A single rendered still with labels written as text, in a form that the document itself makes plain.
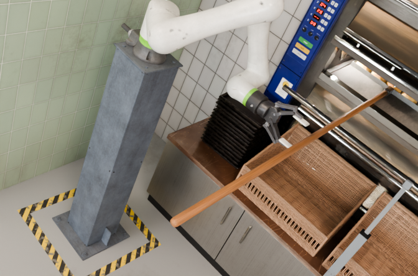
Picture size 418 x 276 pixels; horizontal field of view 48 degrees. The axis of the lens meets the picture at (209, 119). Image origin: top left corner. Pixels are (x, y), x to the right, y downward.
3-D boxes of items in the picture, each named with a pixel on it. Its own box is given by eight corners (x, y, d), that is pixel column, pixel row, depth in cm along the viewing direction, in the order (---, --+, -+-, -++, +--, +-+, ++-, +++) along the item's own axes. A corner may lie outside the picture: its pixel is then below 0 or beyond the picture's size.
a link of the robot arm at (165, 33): (142, 36, 170) (285, -9, 166) (141, 15, 182) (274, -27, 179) (154, 64, 178) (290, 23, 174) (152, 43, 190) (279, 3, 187)
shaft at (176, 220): (174, 230, 136) (177, 224, 135) (167, 223, 137) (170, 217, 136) (385, 96, 261) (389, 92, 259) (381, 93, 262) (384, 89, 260)
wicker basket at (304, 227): (277, 155, 287) (298, 120, 272) (352, 217, 266) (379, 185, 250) (230, 183, 251) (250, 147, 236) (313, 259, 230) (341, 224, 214)
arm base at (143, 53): (110, 32, 204) (113, 20, 201) (137, 29, 214) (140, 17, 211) (146, 66, 193) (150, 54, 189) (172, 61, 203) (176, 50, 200)
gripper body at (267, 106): (270, 97, 204) (287, 109, 201) (262, 111, 209) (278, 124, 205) (261, 101, 199) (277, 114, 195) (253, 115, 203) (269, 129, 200)
